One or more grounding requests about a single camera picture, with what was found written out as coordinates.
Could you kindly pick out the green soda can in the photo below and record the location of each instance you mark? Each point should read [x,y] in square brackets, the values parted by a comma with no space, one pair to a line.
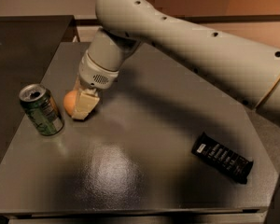
[41,109]

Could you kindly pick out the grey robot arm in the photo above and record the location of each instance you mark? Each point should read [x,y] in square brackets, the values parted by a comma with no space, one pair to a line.
[246,70]

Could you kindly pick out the black snack bar wrapper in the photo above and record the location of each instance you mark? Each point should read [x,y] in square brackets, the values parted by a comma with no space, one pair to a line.
[227,161]

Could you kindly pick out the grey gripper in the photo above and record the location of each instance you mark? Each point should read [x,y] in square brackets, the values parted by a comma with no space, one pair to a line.
[95,74]

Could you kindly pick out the orange fruit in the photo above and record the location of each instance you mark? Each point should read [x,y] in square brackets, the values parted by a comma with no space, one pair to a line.
[69,102]

